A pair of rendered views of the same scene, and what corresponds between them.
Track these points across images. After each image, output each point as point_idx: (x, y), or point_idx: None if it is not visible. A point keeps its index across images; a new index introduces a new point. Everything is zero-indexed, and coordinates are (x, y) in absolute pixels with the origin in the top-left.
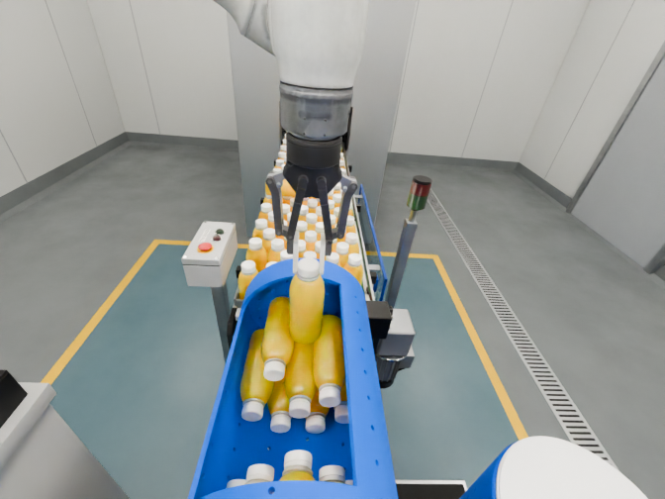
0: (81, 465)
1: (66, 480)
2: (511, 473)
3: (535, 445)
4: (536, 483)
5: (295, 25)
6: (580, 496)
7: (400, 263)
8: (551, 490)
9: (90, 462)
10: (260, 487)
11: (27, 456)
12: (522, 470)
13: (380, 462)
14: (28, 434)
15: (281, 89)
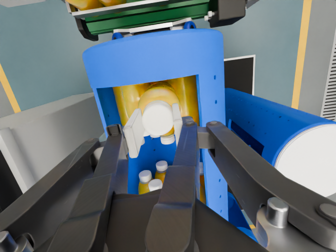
0: (56, 119)
1: (55, 128)
2: (292, 148)
3: (318, 131)
4: (304, 151)
5: None
6: (325, 153)
7: None
8: (310, 153)
9: (58, 113)
10: None
11: (30, 146)
12: (300, 146)
13: (222, 208)
14: (19, 145)
15: None
